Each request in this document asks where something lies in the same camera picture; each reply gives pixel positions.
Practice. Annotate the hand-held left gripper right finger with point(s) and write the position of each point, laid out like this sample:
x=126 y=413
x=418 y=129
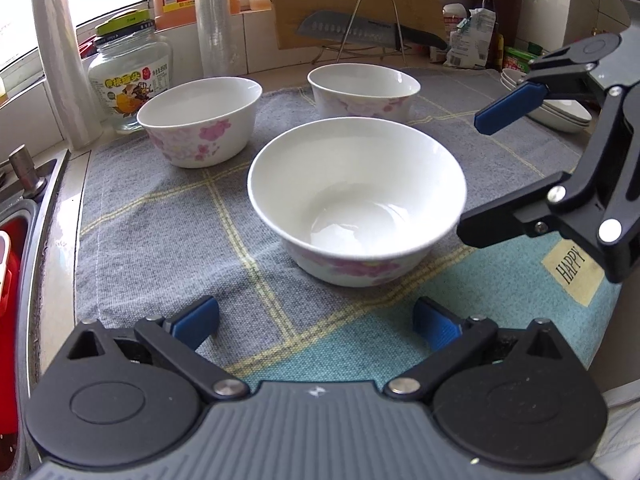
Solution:
x=435 y=322

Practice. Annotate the green lidded jar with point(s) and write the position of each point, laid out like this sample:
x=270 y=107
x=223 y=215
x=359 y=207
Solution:
x=517 y=57

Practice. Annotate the person's light clothing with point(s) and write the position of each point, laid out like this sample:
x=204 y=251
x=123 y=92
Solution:
x=622 y=425

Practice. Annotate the white plastic tray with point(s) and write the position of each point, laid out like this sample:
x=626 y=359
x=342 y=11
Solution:
x=4 y=260

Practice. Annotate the red wash basin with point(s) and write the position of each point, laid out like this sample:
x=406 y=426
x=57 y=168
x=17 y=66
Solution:
x=12 y=280

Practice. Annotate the white floral bowl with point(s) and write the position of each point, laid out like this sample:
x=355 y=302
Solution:
x=200 y=120
x=362 y=90
x=357 y=200

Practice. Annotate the grey and teal checked mat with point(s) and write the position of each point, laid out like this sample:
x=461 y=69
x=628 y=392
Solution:
x=150 y=240

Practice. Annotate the plastic wrap roll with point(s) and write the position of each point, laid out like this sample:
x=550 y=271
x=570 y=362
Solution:
x=217 y=20
x=62 y=70

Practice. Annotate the red and white bag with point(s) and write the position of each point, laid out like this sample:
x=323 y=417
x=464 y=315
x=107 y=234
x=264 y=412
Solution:
x=452 y=12

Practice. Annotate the stainless steel sink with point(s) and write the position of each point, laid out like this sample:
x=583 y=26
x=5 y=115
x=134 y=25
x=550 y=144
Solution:
x=35 y=220

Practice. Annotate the white fruit print plate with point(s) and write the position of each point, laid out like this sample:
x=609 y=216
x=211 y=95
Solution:
x=570 y=128
x=570 y=120

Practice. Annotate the glass jar with green lid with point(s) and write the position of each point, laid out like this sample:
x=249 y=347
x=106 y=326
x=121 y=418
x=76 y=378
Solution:
x=130 y=85

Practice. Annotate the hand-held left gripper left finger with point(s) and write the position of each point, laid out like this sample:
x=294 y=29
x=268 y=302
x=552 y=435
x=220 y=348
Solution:
x=197 y=317

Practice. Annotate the white snack bag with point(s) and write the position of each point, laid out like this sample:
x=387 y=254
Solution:
x=475 y=40

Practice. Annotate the stack of white plates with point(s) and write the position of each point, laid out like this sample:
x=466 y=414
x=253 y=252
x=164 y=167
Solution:
x=565 y=106

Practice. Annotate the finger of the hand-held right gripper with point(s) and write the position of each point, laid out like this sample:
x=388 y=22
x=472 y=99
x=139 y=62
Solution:
x=510 y=107
x=500 y=222

